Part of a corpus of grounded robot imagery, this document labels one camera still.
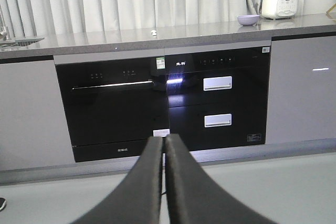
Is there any grey cabinet door left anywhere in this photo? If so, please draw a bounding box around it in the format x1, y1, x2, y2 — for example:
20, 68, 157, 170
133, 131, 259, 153
1, 60, 75, 170

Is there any lower silver drawer handle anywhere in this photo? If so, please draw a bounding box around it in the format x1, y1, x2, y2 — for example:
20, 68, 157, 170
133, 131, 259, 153
204, 114, 232, 127

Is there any silver drawer handle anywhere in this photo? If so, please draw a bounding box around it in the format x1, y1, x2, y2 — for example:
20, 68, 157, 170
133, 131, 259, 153
203, 76, 233, 91
204, 114, 232, 127

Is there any white curtain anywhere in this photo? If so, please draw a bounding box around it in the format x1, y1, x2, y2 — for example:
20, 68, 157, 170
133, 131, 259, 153
1, 0, 261, 37

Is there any black built-in dishwasher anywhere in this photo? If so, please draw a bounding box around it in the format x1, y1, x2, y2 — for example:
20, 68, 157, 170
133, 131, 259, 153
56, 57, 170, 162

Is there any purple bowl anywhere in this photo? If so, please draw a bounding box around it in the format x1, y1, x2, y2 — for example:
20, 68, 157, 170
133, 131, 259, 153
237, 15, 260, 26

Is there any grey cabinet door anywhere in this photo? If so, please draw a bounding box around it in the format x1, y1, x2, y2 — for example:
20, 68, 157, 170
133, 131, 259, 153
266, 36, 335, 144
1, 60, 75, 170

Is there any gold metal stand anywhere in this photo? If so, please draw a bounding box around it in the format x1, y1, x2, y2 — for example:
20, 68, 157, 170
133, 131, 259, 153
326, 4, 336, 21

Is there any black object floor edge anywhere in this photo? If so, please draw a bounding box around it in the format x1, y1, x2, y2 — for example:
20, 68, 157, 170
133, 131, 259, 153
0, 197, 6, 211

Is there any grey cabinet door right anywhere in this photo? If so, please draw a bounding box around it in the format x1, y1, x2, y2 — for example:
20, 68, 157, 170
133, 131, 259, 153
266, 36, 335, 144

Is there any upper silver drawer handle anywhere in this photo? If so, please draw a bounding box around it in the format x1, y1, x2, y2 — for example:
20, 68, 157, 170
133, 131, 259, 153
203, 76, 233, 91

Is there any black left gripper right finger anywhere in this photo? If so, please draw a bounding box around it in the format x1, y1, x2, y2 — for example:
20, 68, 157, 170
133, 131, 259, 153
164, 134, 273, 223

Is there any stainless steel sink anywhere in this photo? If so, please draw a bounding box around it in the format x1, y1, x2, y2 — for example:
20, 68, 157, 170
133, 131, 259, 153
1, 26, 44, 49

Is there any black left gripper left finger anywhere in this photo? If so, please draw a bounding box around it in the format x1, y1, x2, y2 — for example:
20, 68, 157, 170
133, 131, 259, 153
73, 136, 163, 223

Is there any black disinfection cabinet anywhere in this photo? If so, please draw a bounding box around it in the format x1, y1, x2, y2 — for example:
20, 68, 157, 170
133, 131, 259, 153
165, 47, 270, 151

